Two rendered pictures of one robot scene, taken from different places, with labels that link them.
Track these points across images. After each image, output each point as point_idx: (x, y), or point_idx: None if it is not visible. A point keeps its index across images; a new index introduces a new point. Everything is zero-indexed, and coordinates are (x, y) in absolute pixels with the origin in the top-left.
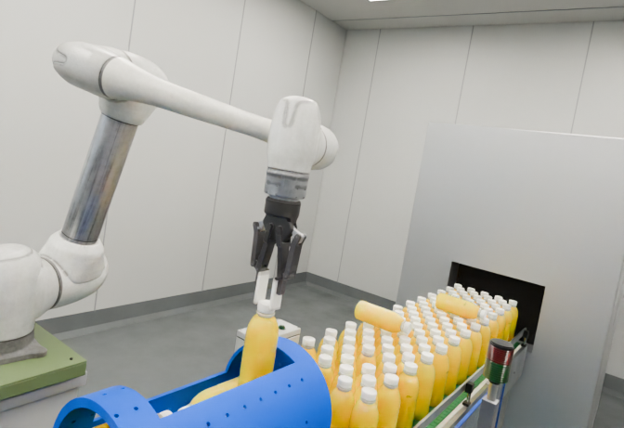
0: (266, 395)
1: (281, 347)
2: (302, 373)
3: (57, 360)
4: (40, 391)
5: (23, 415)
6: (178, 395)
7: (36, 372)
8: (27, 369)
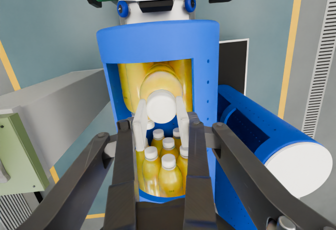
0: (207, 112)
1: (167, 56)
2: (204, 57)
3: (2, 134)
4: (29, 136)
5: (39, 135)
6: (116, 111)
7: (20, 149)
8: (14, 152)
